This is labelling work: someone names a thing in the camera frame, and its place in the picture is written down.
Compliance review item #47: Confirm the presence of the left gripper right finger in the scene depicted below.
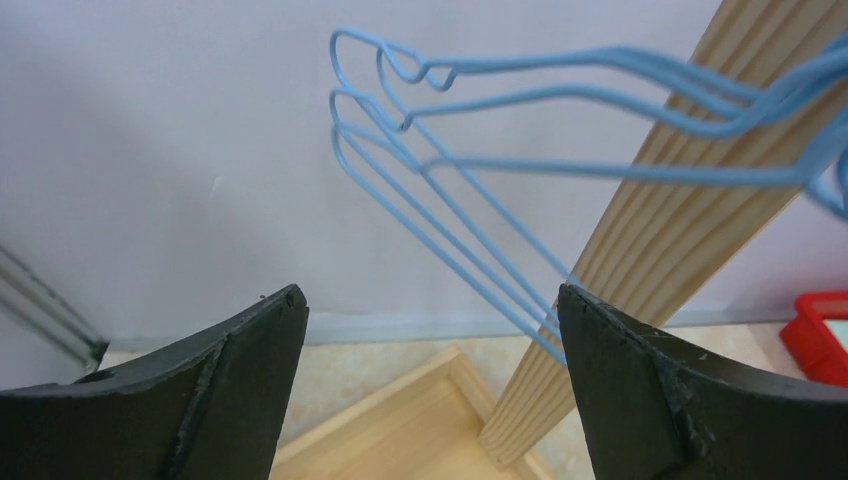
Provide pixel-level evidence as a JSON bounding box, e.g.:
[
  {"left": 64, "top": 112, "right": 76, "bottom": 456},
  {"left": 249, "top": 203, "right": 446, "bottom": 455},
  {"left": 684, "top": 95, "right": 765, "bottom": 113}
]
[{"left": 557, "top": 284, "right": 847, "bottom": 479}]

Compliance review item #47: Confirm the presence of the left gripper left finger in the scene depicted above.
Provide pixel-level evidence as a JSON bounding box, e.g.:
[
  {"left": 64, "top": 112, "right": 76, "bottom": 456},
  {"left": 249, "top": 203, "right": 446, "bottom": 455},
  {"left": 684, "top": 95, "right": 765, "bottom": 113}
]
[{"left": 1, "top": 284, "right": 309, "bottom": 479}]

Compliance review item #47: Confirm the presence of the red plastic bin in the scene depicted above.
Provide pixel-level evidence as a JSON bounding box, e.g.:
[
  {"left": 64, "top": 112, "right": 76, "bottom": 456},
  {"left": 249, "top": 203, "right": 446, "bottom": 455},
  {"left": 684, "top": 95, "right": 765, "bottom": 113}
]
[{"left": 779, "top": 290, "right": 847, "bottom": 387}]

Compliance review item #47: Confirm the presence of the wooden clothes rack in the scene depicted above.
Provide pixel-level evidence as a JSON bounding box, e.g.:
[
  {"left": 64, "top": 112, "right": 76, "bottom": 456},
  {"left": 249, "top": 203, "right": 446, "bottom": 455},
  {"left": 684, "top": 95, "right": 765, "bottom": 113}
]
[{"left": 271, "top": 1, "right": 847, "bottom": 479}]

